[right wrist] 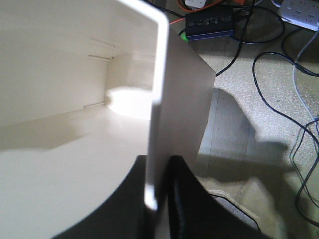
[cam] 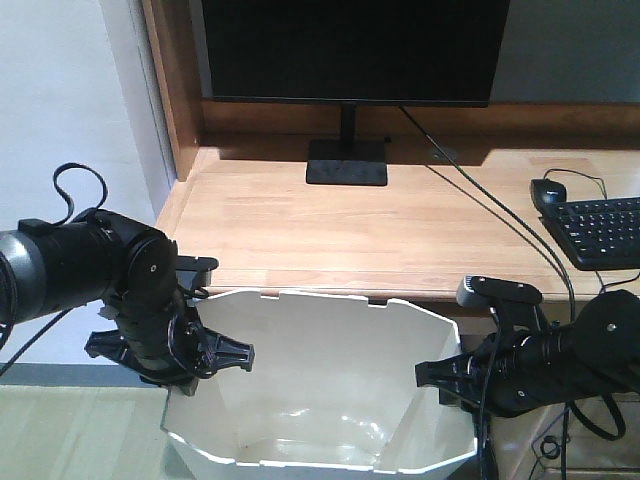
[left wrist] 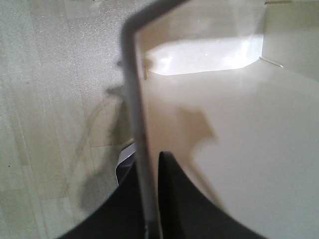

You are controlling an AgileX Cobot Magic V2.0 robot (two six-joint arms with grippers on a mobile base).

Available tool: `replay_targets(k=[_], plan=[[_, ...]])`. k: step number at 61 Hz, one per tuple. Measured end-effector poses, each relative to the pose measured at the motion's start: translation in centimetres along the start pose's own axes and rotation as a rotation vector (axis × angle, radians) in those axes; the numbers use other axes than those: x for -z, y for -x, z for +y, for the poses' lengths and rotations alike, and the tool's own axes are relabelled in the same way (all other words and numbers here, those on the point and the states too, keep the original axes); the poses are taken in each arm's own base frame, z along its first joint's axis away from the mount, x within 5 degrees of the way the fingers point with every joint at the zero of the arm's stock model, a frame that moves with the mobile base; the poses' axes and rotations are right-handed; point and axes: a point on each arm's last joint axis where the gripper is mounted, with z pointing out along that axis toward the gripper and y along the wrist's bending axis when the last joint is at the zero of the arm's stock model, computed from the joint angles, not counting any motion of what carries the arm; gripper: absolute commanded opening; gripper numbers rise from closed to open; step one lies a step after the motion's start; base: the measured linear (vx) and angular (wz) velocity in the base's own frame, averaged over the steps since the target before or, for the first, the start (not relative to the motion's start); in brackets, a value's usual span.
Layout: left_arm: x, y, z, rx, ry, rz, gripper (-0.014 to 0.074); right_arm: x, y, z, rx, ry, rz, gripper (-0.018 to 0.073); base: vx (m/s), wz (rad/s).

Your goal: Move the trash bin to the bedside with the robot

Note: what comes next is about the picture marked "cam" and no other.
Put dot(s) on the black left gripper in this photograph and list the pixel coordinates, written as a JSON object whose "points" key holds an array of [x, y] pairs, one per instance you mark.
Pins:
{"points": [[144, 344]]}

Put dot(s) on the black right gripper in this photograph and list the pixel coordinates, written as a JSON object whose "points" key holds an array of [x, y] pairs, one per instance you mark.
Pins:
{"points": [[513, 375]]}

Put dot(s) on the white plastic trash bin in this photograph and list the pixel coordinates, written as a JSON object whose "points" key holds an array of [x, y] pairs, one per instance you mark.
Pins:
{"points": [[332, 393]]}

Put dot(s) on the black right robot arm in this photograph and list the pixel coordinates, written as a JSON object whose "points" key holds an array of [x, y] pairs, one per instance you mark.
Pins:
{"points": [[606, 336]]}

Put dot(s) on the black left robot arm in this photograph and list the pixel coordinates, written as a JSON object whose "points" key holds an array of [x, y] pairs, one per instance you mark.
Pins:
{"points": [[146, 287]]}

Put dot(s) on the wooden desk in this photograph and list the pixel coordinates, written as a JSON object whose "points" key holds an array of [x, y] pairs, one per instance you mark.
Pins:
{"points": [[241, 193]]}

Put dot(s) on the black keyboard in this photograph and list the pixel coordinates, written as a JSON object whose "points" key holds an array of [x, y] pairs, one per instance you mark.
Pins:
{"points": [[596, 235]]}

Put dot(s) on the black computer mouse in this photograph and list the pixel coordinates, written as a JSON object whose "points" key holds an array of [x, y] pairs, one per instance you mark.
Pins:
{"points": [[545, 192]]}

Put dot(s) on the black computer monitor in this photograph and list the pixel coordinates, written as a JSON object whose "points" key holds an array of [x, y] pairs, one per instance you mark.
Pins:
{"points": [[396, 53]]}

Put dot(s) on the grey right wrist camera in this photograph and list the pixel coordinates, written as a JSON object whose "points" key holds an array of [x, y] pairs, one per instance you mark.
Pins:
{"points": [[516, 304]]}

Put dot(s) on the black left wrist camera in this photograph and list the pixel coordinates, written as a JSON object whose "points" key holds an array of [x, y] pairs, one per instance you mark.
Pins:
{"points": [[195, 272]]}

